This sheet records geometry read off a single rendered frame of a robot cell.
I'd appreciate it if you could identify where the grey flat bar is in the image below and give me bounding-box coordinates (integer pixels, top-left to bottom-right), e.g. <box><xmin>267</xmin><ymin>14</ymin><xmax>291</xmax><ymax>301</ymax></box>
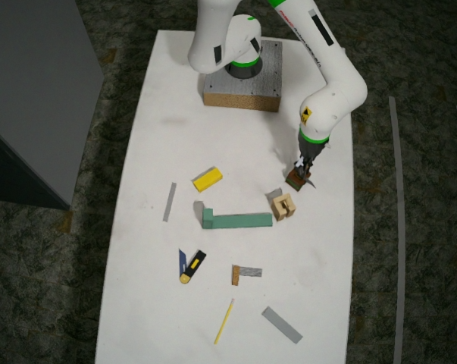
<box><xmin>263</xmin><ymin>307</ymin><xmax>303</xmax><ymax>344</ymax></box>
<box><xmin>162</xmin><ymin>182</ymin><xmax>177</xmax><ymax>222</ymax></box>

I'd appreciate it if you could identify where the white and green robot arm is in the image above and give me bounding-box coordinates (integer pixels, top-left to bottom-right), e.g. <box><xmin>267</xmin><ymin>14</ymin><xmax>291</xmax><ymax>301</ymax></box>
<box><xmin>188</xmin><ymin>0</ymin><xmax>368</xmax><ymax>152</ymax></box>

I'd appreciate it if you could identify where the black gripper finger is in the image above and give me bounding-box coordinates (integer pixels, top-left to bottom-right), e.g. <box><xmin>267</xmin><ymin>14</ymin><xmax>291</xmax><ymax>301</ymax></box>
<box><xmin>294</xmin><ymin>157</ymin><xmax>312</xmax><ymax>180</ymax></box>
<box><xmin>306</xmin><ymin>157</ymin><xmax>316</xmax><ymax>175</ymax></box>

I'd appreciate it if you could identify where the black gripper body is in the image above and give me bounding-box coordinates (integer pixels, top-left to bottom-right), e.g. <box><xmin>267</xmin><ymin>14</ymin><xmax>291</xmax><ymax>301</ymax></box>
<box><xmin>299</xmin><ymin>144</ymin><xmax>322</xmax><ymax>161</ymax></box>

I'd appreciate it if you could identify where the try square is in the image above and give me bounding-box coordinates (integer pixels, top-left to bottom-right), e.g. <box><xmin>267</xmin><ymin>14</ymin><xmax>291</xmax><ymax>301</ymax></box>
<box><xmin>232</xmin><ymin>266</ymin><xmax>262</xmax><ymax>286</ymax></box>

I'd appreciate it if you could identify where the green l-shaped bar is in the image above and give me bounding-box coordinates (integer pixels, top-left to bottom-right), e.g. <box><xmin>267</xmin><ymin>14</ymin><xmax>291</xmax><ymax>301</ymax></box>
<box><xmin>202</xmin><ymin>209</ymin><xmax>273</xmax><ymax>230</ymax></box>

